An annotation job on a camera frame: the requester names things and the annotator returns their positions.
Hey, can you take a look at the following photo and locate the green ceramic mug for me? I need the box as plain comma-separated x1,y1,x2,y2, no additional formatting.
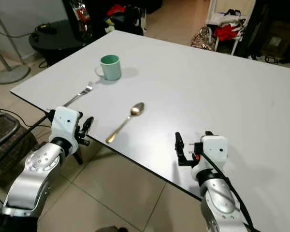
95,54,122,81

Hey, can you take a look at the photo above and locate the small black device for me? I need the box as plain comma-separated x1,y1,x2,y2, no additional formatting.
35,25,58,36

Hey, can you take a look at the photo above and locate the white laundry rack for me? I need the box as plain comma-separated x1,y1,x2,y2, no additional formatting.
204,0,257,54

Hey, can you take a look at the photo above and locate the silver fork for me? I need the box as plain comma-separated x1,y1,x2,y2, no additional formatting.
63,81,94,108

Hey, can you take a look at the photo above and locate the black table leg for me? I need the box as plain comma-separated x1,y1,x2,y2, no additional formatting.
73,145,84,165

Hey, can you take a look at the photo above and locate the brown checked metal chair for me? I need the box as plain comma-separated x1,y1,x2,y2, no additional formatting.
0,110,30,194

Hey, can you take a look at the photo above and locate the red cloth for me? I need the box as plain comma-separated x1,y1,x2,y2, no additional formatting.
214,23,242,42

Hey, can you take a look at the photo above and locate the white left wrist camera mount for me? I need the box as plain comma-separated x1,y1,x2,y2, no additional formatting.
51,106,82,151

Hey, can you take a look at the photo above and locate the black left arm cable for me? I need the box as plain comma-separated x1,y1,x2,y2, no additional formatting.
0,110,57,171

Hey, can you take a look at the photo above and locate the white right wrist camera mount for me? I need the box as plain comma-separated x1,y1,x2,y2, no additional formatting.
192,135,229,180

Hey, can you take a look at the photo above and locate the round black side table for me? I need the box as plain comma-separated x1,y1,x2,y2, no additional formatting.
29,21,93,67

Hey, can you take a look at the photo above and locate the grey floor fan stand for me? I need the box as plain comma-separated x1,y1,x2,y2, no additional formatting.
0,0,31,86

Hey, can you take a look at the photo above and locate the patterned beige bag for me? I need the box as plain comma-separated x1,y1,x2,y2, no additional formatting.
190,26,216,49

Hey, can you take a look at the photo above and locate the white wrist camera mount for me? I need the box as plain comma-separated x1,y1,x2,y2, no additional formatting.
51,106,82,151
192,135,229,180

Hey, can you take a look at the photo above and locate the brown cardboard box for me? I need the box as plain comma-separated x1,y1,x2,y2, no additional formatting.
261,19,290,61

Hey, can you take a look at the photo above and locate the gold spoon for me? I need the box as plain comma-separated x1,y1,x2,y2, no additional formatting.
106,102,145,144

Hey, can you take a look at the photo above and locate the black chair with clothes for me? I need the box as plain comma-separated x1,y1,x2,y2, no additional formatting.
63,0,146,38

